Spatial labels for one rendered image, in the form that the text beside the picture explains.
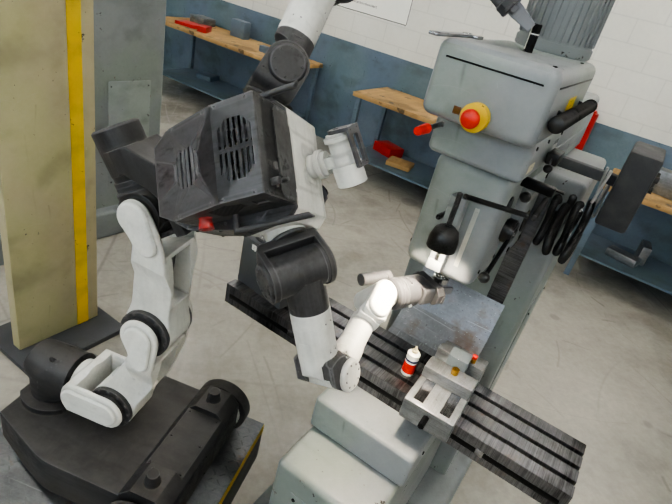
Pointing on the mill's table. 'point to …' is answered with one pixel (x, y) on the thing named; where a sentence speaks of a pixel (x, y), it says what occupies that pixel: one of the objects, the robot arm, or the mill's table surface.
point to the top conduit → (571, 116)
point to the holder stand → (253, 266)
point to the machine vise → (439, 398)
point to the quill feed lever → (501, 246)
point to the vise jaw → (436, 371)
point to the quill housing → (473, 252)
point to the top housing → (506, 86)
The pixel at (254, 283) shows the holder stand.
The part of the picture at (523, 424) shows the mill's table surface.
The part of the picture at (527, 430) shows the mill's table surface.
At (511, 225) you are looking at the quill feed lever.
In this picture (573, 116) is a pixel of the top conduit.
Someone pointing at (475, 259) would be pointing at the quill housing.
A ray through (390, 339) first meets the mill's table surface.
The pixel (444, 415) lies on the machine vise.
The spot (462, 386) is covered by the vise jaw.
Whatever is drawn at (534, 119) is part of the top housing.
